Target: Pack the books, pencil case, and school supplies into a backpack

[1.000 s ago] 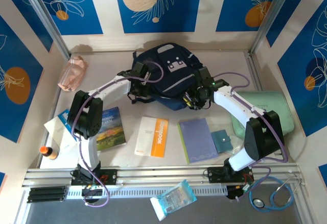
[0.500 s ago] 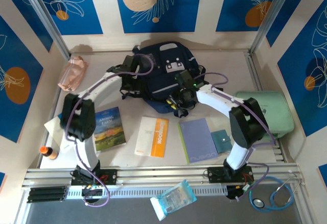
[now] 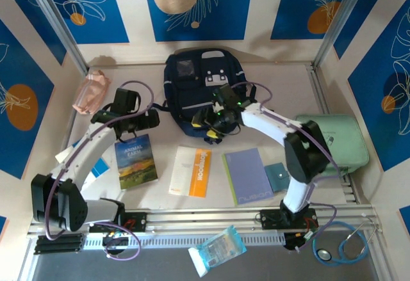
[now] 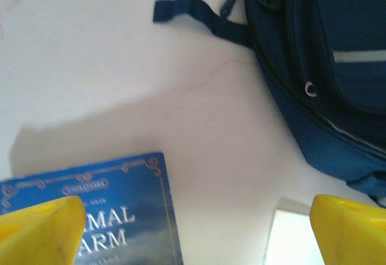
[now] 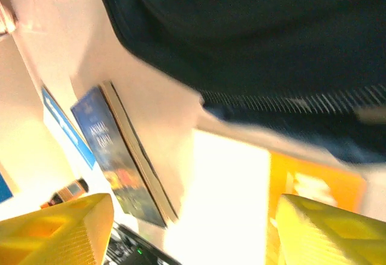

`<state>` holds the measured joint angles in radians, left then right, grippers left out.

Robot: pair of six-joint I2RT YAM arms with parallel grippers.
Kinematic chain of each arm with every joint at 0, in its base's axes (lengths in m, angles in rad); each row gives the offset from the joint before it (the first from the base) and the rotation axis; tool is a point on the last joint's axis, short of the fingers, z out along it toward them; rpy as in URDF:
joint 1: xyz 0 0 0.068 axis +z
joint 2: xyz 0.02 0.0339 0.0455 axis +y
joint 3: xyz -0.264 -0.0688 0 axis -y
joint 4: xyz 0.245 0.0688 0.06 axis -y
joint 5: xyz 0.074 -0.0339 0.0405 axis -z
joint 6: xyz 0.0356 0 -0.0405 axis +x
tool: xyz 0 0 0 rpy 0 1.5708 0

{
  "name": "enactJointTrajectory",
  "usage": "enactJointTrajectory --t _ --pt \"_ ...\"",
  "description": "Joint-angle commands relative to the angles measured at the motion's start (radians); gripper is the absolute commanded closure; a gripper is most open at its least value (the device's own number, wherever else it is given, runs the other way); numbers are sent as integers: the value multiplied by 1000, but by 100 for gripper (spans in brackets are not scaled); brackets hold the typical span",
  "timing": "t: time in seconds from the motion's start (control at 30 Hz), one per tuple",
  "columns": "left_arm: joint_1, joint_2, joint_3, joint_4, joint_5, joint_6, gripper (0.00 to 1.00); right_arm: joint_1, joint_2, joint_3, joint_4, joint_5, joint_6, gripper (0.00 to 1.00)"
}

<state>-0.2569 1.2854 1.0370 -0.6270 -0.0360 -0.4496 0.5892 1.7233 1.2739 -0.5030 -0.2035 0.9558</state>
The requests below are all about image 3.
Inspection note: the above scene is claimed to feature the navy blue backpack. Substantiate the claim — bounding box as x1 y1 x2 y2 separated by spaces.
152 47 259 140

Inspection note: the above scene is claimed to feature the orange and white notebook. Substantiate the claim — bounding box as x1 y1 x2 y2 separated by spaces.
168 146 212 198

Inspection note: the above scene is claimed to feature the Animal Farm paperback book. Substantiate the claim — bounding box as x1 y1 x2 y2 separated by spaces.
114 133 160 191

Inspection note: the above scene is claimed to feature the pink mesh pencil case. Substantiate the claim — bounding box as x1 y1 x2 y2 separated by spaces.
72 69 111 116

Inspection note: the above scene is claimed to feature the purple notebook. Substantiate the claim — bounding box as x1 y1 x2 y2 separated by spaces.
222 147 275 207

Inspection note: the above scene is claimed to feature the small teal snap wallet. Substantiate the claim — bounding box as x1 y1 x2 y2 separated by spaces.
264 162 291 193

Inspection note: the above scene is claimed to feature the mint green zip case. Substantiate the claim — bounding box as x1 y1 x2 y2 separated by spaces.
294 114 370 178

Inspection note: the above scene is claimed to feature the blue wet wipes packet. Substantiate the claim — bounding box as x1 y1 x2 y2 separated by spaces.
188 225 248 278

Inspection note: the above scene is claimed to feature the black connector box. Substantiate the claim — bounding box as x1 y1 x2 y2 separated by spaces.
284 232 313 252
102 232 129 252

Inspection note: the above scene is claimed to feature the black aluminium profile block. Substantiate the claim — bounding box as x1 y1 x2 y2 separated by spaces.
33 233 86 255

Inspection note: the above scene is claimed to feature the blue stethoscope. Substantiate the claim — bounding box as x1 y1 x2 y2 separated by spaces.
312 220 377 266

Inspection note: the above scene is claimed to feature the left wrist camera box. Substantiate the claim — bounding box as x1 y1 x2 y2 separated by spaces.
114 88 142 113

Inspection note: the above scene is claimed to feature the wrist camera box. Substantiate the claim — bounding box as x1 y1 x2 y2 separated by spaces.
213 83 240 106
114 88 142 113

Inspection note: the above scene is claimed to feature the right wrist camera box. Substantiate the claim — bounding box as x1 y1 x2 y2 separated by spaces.
213 83 240 106

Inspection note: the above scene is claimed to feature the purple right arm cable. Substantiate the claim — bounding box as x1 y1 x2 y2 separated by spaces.
232 81 340 253

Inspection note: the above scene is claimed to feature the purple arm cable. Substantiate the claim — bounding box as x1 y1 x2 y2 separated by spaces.
232 81 340 253
44 80 155 259

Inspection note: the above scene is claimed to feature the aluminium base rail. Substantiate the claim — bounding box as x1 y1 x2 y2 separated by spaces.
27 205 384 239

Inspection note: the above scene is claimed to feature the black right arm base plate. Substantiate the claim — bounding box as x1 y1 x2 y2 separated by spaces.
259 209 318 230

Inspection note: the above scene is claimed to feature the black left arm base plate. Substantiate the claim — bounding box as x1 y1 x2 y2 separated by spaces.
88 211 147 233

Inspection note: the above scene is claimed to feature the white slotted cable duct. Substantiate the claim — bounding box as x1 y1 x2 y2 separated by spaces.
81 232 286 248

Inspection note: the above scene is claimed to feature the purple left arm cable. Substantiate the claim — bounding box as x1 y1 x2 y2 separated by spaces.
44 80 155 259

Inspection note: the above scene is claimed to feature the aluminium frame post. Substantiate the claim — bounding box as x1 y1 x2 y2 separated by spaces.
312 0 374 67
22 0 89 74

